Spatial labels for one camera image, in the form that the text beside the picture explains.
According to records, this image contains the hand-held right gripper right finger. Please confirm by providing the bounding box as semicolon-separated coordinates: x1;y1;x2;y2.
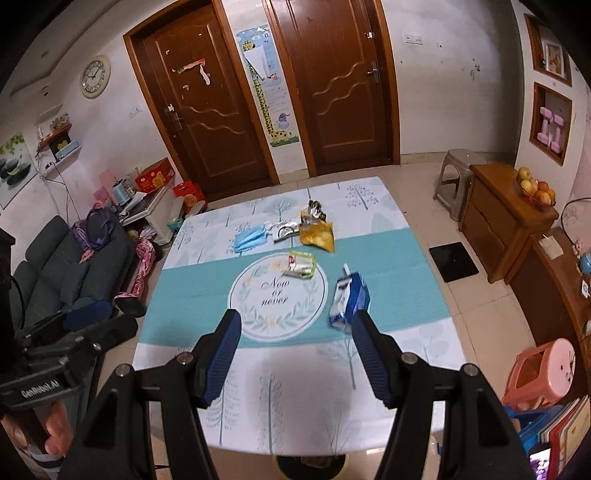
352;308;536;480

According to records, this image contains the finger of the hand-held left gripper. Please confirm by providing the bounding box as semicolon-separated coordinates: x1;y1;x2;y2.
88;314;139;346
62;300;114;330

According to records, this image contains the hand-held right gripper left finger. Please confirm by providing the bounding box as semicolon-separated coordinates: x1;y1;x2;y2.
58;308;243;480

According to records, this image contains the blue milk carton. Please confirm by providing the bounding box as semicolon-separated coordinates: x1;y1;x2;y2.
328;264;371;330

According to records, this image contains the person's left hand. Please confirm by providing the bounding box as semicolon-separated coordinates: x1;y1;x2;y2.
0;408;77;472

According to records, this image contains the dark green sofa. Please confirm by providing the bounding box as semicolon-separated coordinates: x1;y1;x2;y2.
10;215;137;333

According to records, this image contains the pink patterned cloth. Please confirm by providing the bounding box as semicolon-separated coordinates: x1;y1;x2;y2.
113;237;158;301

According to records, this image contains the table with patterned tablecloth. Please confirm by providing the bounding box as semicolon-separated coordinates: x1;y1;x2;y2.
131;175;467;457

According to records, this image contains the purple bag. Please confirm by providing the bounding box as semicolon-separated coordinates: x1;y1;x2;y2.
71;205;125;252

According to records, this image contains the green white snack packet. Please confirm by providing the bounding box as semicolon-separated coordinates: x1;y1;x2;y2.
286;251;317;280

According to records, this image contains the blue face mask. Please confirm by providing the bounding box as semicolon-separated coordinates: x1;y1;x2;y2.
232;224;271;254

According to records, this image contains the white low cabinet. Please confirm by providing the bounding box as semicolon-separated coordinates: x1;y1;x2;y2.
121;187;183;245

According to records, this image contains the black floor mat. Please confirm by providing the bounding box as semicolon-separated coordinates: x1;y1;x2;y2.
429;241;481;283

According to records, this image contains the yellow snack bag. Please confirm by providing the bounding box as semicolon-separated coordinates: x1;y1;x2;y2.
299;210;335;254

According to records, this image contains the silver foil wrapper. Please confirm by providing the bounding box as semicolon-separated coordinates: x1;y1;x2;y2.
265;219;301;243

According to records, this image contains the red gift bag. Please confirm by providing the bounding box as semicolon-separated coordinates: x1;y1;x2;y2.
173;181;207;215

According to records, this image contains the red cardboard box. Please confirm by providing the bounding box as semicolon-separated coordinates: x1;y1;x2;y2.
134;158;176;193

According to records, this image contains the pink plastic stool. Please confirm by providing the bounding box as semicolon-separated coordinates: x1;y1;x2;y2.
501;338;578;412

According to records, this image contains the wooden side cabinet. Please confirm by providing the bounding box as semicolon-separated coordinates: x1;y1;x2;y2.
459;164;559;284

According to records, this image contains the wooden television cabinet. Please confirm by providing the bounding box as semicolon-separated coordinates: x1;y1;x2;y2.
510;226;591;370

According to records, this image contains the row of books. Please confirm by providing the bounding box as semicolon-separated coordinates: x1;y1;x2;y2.
517;397;591;480

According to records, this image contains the grey plastic stool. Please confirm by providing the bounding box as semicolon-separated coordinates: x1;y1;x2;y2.
433;148;485;222

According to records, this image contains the brown wooden door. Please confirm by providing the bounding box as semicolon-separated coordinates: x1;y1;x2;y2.
124;0;280;197
263;0;402;177

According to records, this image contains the bowl of fruit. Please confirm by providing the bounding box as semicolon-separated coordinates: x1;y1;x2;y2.
516;166;557;208

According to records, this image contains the giraffe height chart poster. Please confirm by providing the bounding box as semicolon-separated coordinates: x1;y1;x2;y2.
236;25;300;148

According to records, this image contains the electric fan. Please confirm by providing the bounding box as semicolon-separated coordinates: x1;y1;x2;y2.
558;198;591;232

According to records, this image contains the pink letter decoration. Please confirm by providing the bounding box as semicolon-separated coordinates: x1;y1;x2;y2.
538;107;568;153

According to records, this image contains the framed picture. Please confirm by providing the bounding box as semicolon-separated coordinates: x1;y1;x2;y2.
541;39;566;79

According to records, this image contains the green stone wall picture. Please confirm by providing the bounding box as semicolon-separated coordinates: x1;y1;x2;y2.
0;131;38;210

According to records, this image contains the small wall shelf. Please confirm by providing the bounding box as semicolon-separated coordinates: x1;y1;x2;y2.
37;122;84;162

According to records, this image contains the round wall clock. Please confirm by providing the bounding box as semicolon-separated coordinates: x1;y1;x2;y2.
81;55;112;100

